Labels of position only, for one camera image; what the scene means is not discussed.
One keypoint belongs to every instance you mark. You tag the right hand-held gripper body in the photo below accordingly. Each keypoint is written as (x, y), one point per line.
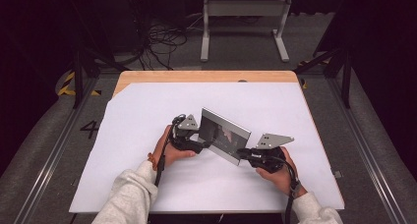
(268, 161)

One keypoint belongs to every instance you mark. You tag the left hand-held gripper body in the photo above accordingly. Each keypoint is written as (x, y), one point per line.
(183, 142)

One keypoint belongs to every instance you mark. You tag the person's left hand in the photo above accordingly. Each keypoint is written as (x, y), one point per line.
(170, 156)

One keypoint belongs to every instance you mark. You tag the person's right hand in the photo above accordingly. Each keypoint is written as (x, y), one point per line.
(282, 179)

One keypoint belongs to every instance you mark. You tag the white table sheet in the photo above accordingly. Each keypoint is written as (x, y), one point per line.
(147, 102)

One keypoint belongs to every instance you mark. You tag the dark table grommet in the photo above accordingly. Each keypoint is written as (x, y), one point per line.
(242, 81)

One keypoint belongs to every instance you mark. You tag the yellow and black hazard tape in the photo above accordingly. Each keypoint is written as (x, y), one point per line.
(304, 84)
(67, 83)

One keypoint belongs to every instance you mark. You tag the black metal stand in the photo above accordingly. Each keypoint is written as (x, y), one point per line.
(78, 83)
(345, 83)

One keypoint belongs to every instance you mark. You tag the white metal stand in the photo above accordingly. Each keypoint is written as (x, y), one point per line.
(242, 8)

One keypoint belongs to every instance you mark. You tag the grey table bracket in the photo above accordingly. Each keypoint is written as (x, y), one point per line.
(75, 182)
(338, 174)

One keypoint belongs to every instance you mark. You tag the aluminium floor rail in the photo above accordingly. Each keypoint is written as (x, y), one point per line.
(52, 158)
(367, 158)

